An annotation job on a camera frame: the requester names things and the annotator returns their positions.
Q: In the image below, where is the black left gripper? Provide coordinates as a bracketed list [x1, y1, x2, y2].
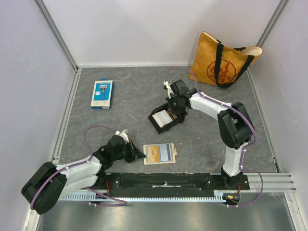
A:
[112, 139, 145, 163]

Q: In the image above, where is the black plastic card box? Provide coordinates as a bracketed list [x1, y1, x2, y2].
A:
[148, 103, 188, 134]

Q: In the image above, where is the beige leather card holder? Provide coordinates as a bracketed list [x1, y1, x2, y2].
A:
[143, 143, 178, 165]

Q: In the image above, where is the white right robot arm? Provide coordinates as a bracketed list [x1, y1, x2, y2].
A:
[164, 79, 253, 190]

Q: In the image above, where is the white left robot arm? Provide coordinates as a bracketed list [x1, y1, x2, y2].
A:
[21, 135, 146, 215]

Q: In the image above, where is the stack of white cards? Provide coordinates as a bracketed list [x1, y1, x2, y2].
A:
[152, 110, 173, 128]

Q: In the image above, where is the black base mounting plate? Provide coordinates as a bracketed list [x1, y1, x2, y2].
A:
[91, 173, 250, 197]

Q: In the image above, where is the blue razor package box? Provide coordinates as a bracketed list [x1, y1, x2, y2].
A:
[90, 80, 114, 109]

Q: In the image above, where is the yellow Trader Joe's tote bag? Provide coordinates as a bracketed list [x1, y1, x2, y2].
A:
[189, 32, 263, 89]

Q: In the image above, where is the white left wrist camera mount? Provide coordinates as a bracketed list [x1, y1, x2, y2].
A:
[115, 129, 129, 143]

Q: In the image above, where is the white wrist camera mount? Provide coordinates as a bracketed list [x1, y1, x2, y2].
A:
[163, 81, 174, 99]
[115, 129, 129, 143]

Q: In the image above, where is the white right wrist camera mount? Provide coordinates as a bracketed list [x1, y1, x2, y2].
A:
[163, 81, 174, 99]

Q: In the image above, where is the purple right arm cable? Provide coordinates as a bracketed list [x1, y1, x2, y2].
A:
[165, 67, 265, 208]

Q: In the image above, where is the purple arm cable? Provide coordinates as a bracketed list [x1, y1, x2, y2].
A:
[165, 67, 265, 208]
[30, 125, 128, 210]

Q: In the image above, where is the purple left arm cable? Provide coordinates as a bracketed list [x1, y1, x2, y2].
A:
[30, 125, 128, 210]

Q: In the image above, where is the grey slotted cable duct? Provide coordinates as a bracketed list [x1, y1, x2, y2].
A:
[59, 191, 226, 203]

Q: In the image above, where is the aluminium corner post left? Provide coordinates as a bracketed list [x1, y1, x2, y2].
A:
[34, 0, 79, 71]

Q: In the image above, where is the aluminium corner post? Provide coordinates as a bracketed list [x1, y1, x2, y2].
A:
[257, 0, 289, 47]
[34, 0, 79, 71]

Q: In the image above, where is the aluminium corner post right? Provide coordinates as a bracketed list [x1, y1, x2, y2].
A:
[257, 0, 289, 47]

